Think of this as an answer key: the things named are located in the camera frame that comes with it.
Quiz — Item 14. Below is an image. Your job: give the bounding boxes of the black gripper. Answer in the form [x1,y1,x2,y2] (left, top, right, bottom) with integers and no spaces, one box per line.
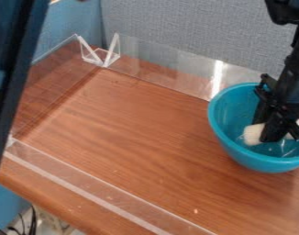
[253,51,299,142]

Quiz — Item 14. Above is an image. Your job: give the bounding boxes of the white brown toy mushroom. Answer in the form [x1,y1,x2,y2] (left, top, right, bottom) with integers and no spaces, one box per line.
[243,119,299,146]

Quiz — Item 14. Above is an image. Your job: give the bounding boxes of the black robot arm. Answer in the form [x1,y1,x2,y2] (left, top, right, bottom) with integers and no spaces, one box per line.
[0,0,299,163]

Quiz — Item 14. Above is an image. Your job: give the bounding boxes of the blue plastic bowl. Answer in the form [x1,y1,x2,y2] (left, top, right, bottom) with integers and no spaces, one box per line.
[207,83,299,173]

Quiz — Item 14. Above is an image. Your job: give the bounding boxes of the clear acrylic barrier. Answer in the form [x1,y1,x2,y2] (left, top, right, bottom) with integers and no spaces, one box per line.
[3,32,299,235]

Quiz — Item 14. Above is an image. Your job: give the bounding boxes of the black cables under table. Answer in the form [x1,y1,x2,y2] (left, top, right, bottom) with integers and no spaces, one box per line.
[0,205,39,235]

